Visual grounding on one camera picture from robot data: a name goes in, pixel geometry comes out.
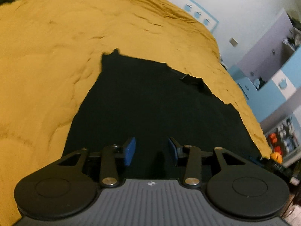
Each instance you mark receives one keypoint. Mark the orange toy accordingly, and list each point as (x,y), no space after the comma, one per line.
(277,157)

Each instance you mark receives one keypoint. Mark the blue framed wall panel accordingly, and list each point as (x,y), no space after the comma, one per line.
(197,12)

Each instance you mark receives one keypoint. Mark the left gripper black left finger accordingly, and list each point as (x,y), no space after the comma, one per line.
(108,166)

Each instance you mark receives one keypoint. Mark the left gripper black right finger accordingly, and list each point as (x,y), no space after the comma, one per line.
(188,159)

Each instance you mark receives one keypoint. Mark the wall switch plate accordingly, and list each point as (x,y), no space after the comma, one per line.
(233,42)

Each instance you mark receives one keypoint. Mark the blue white shelf cabinet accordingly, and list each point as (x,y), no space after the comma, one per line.
(269,75)

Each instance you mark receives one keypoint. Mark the black garment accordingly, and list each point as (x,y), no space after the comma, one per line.
(152,102)

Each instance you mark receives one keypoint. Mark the yellow bed cover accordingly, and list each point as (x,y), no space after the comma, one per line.
(50,58)

